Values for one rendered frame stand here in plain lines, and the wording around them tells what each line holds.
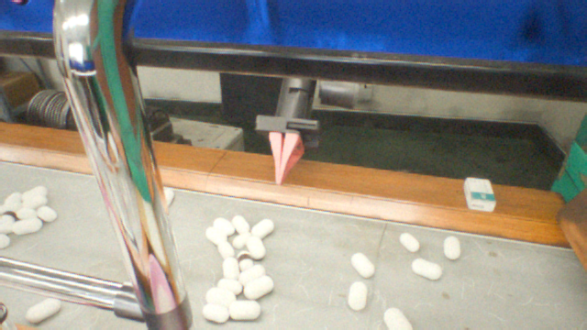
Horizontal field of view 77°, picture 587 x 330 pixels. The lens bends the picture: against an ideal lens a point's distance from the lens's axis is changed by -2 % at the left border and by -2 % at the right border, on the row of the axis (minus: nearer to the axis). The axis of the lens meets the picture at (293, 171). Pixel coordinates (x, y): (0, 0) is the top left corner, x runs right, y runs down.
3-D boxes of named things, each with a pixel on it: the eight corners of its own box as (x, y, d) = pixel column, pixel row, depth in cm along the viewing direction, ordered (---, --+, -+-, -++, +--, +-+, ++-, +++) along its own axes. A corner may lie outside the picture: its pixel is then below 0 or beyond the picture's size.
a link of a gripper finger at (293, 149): (290, 181, 55) (301, 122, 57) (244, 174, 56) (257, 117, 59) (297, 192, 61) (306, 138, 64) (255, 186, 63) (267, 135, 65)
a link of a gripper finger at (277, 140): (305, 182, 54) (316, 124, 57) (259, 176, 56) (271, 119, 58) (311, 193, 61) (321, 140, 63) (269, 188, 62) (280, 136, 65)
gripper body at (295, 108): (317, 132, 57) (325, 89, 59) (253, 125, 59) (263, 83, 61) (321, 148, 63) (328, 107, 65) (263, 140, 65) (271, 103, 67)
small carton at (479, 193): (463, 187, 62) (466, 177, 61) (485, 190, 61) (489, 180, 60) (468, 208, 57) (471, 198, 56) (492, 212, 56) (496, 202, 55)
